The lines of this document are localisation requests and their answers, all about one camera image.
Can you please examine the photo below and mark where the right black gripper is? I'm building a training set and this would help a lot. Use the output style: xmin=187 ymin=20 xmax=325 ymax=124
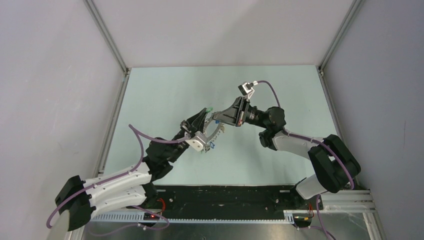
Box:
xmin=212 ymin=97 xmax=269 ymax=130

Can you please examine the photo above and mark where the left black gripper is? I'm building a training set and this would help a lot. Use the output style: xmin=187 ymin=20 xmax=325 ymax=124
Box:
xmin=166 ymin=107 xmax=207 ymax=163

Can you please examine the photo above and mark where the large metal key ring disc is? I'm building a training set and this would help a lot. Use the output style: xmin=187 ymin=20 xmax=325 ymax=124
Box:
xmin=201 ymin=116 xmax=225 ymax=154

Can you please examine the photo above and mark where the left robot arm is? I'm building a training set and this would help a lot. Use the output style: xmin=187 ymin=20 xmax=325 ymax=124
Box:
xmin=52 ymin=108 xmax=208 ymax=232

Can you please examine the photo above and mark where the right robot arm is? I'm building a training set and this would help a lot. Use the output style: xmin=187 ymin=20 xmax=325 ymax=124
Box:
xmin=212 ymin=97 xmax=361 ymax=209

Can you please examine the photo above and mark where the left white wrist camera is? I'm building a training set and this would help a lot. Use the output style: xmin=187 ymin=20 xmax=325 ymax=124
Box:
xmin=185 ymin=131 xmax=208 ymax=152

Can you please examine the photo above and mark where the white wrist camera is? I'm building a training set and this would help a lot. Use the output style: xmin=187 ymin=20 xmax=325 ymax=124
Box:
xmin=185 ymin=131 xmax=208 ymax=152
xmin=238 ymin=81 xmax=258 ymax=100

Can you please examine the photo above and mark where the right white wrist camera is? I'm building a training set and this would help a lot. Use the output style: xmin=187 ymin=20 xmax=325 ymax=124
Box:
xmin=238 ymin=81 xmax=258 ymax=100

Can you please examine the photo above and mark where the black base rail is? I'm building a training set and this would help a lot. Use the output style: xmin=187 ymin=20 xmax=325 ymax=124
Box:
xmin=139 ymin=183 xmax=324 ymax=221

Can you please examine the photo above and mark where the white slotted cable duct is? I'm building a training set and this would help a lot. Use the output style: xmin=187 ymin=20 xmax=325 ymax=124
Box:
xmin=90 ymin=211 xmax=294 ymax=225

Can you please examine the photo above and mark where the left aluminium frame post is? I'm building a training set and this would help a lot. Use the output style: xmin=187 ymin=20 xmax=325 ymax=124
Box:
xmin=83 ymin=0 xmax=129 ymax=76

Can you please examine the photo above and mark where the aluminium frame post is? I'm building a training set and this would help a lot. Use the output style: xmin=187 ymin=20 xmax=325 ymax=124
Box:
xmin=83 ymin=0 xmax=129 ymax=76
xmin=318 ymin=0 xmax=365 ymax=72

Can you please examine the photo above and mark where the right aluminium frame post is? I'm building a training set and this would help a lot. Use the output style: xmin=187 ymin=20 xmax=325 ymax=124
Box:
xmin=318 ymin=0 xmax=365 ymax=72

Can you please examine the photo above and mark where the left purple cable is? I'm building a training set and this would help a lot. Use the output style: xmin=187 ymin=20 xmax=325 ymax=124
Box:
xmin=46 ymin=124 xmax=193 ymax=230

